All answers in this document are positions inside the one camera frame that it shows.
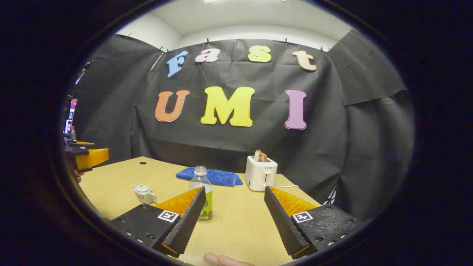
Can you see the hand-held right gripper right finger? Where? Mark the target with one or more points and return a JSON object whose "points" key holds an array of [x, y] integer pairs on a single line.
{"points": [[284, 225]]}

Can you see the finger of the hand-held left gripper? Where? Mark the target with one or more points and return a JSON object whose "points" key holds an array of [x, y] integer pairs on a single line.
{"points": [[79, 150], [94, 158]]}

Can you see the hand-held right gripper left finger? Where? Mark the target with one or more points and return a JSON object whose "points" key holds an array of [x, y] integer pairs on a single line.
{"points": [[184, 221]]}

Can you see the green label water bottle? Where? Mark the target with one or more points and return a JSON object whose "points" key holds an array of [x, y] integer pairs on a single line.
{"points": [[201, 181]]}

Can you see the white teacup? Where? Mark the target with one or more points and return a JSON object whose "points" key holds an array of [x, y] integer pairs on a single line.
{"points": [[145, 197]]}

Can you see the white teacup lid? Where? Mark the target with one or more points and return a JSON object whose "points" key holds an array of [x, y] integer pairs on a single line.
{"points": [[141, 188]]}

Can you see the red cap clear bottle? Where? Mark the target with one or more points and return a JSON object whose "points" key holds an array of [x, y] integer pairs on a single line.
{"points": [[73, 133]]}

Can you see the computer monitor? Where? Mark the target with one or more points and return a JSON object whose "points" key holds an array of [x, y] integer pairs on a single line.
{"points": [[70, 118]]}

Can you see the black white striped sheet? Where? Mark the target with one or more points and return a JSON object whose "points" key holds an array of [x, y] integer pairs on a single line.
{"points": [[331, 195]]}

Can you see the blue towel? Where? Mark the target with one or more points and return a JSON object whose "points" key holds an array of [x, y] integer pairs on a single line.
{"points": [[218, 176]]}

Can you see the white toaster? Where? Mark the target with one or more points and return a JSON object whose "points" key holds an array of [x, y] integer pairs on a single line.
{"points": [[258, 175]]}

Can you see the toasted bread slice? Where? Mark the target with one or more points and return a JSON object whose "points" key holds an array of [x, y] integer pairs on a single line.
{"points": [[260, 156]]}

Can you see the ceiling light panel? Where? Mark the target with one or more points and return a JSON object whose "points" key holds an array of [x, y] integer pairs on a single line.
{"points": [[212, 1]]}

